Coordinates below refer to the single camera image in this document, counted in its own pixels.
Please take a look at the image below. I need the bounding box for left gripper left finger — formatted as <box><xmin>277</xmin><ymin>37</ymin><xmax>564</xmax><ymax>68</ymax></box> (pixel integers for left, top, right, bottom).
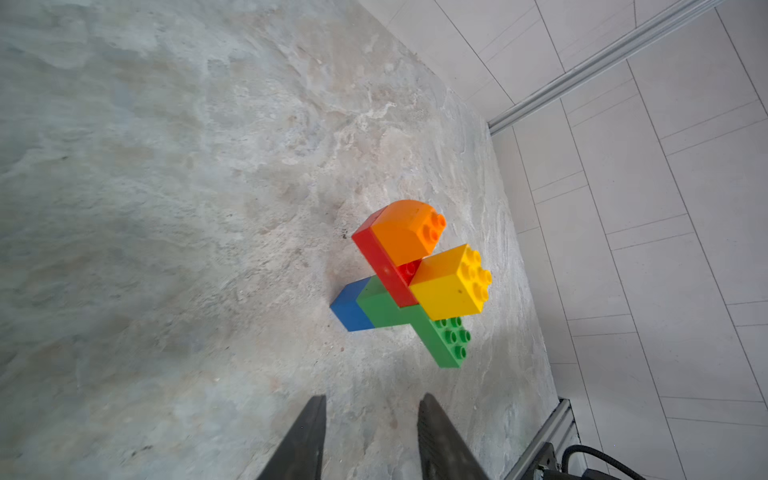
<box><xmin>257</xmin><ymin>395</ymin><xmax>327</xmax><ymax>480</ymax></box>

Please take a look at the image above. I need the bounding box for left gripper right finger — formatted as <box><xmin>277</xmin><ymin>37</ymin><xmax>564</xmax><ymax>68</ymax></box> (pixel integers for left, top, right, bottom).
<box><xmin>417</xmin><ymin>393</ymin><xmax>489</xmax><ymax>480</ymax></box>

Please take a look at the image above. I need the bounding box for long green lego brick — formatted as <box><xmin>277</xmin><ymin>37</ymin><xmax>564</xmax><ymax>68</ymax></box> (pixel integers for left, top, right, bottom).
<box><xmin>399</xmin><ymin>305</ymin><xmax>472</xmax><ymax>369</ymax></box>

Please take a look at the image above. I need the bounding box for blue square lego brick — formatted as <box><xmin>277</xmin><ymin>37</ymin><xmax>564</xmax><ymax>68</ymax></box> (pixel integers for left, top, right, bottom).
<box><xmin>330</xmin><ymin>277</ymin><xmax>374</xmax><ymax>332</ymax></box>

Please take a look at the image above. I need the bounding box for yellow square lego brick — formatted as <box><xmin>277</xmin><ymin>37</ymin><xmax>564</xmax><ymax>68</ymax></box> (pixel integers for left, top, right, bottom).
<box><xmin>409</xmin><ymin>244</ymin><xmax>492</xmax><ymax>321</ymax></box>

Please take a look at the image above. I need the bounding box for long red lego brick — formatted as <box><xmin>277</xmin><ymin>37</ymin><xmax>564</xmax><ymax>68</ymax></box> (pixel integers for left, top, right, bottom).
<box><xmin>352</xmin><ymin>208</ymin><xmax>418</xmax><ymax>307</ymax></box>

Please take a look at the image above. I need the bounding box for orange square lego brick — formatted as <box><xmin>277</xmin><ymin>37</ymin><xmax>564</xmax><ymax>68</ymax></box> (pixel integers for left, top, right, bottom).
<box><xmin>372</xmin><ymin>200</ymin><xmax>447</xmax><ymax>266</ymax></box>

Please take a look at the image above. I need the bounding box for small green lego brick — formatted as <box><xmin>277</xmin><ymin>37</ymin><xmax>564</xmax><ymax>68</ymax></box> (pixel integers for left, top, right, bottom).
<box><xmin>357</xmin><ymin>276</ymin><xmax>415</xmax><ymax>328</ymax></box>

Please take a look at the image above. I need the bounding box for aluminium front rail frame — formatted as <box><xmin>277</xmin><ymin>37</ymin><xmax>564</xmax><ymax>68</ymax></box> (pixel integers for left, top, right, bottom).
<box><xmin>504</xmin><ymin>398</ymin><xmax>580</xmax><ymax>480</ymax></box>

